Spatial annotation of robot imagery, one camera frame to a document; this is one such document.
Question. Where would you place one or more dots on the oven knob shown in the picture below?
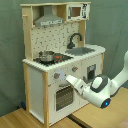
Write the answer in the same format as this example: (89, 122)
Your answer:
(56, 75)
(74, 69)

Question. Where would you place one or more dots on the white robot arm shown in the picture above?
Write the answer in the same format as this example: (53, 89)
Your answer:
(102, 88)

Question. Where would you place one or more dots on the grey toy sink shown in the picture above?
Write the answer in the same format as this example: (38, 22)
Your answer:
(79, 51)

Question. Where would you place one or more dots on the black toy stovetop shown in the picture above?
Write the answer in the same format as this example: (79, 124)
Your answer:
(58, 58)

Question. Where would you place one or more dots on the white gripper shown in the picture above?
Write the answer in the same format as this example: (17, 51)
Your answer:
(78, 84)

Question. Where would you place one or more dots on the right oven knob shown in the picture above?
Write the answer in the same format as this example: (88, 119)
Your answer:
(74, 69)

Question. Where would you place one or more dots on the grey range hood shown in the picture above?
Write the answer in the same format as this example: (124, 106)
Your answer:
(48, 18)

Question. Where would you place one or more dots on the white oven door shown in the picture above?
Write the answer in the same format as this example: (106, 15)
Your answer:
(62, 102)

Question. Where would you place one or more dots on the left oven knob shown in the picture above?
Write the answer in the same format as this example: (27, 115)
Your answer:
(56, 75)

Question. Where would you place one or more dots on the wooden toy kitchen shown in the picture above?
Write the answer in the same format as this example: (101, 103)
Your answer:
(38, 77)

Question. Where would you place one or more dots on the toy microwave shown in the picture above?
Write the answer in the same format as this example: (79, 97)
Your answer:
(77, 11)

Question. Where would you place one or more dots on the black toy faucet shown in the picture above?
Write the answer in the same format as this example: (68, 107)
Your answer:
(73, 40)

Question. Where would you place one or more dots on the small steel pot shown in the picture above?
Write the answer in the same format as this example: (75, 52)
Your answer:
(46, 56)

